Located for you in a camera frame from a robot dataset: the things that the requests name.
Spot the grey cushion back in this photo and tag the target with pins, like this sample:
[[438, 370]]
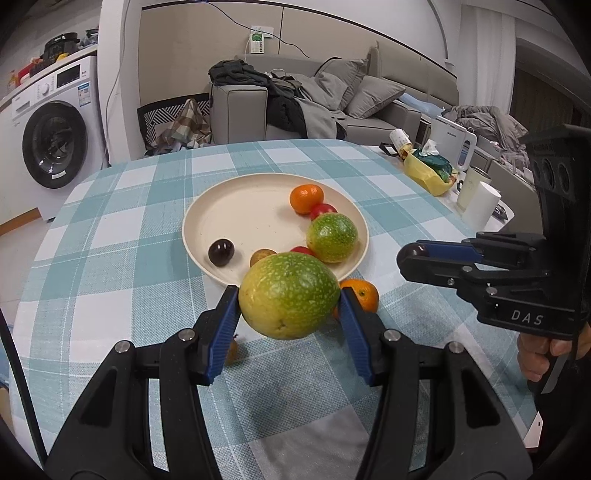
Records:
[[341, 80]]

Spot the white snack bottle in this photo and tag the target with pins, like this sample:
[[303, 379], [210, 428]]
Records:
[[401, 142]]

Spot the grey sofa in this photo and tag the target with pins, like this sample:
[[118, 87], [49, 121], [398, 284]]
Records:
[[429, 92]]

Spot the yellow plastic bag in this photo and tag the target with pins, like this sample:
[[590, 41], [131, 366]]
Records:
[[432, 172]]

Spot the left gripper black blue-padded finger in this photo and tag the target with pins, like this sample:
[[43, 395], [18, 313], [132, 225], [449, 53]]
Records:
[[140, 416], [438, 416]]

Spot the red cherry tomato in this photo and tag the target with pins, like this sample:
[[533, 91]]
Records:
[[303, 250], [321, 209]]

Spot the white heater appliance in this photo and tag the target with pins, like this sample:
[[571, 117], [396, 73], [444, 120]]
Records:
[[454, 142]]

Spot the orange mandarin on plate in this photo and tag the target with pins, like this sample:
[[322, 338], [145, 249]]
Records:
[[305, 197]]

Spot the black mesh chair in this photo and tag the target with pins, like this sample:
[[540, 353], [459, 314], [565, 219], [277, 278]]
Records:
[[161, 122]]

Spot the tan longan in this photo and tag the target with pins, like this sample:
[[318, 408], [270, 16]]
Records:
[[232, 352], [260, 255]]

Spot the white cup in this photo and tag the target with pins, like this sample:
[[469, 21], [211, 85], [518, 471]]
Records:
[[467, 186]]

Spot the person's right hand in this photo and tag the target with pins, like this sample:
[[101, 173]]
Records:
[[533, 351]]

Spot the dark purple plum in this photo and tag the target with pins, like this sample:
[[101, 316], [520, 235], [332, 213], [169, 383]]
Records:
[[221, 252]]

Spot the black clothes pile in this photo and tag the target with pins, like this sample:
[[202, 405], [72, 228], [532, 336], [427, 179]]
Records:
[[248, 105]]

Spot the teal plaid tablecloth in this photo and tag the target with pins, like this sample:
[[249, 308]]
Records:
[[113, 266]]

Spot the white paper roll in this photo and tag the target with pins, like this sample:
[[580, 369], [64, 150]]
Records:
[[481, 206]]

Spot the grey cushion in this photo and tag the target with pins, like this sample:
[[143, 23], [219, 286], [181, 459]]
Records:
[[372, 96], [341, 80]]

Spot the plaid cloth on chair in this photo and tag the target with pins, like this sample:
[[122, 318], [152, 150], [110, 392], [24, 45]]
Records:
[[182, 127]]

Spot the orange mandarin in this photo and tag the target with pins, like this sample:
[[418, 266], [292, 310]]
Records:
[[366, 292], [305, 197]]

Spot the grey crumpled blanket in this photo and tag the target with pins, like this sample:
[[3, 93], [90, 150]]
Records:
[[491, 123]]

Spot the white washing machine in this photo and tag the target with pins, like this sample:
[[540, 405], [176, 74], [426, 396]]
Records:
[[51, 137]]

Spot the white wall phone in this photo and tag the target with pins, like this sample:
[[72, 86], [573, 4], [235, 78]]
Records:
[[257, 39]]

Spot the yellow-green passion fruit large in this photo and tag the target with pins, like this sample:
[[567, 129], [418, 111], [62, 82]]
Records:
[[288, 296]]

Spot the grey cushion front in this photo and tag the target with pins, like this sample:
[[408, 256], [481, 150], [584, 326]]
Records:
[[372, 96]]

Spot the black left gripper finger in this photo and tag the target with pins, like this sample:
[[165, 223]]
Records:
[[416, 266]]

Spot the black pressure cooker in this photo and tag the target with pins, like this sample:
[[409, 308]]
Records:
[[65, 43]]

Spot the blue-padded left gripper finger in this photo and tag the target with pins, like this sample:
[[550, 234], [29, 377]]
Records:
[[452, 251]]

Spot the cream round plate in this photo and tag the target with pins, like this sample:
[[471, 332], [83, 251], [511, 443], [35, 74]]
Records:
[[251, 211]]

